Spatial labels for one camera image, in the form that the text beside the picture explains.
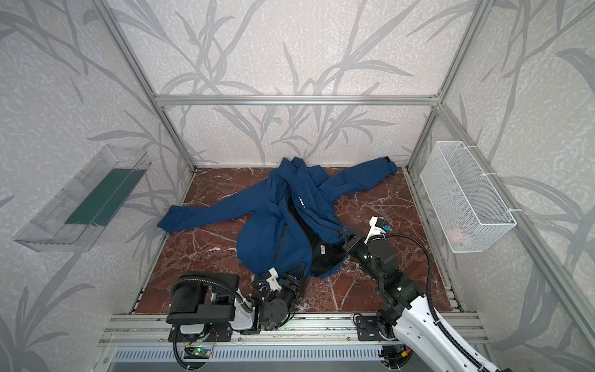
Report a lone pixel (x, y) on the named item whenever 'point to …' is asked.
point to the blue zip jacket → (294, 219)
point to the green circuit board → (196, 353)
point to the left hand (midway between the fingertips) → (313, 265)
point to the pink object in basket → (456, 235)
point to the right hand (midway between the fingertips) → (344, 223)
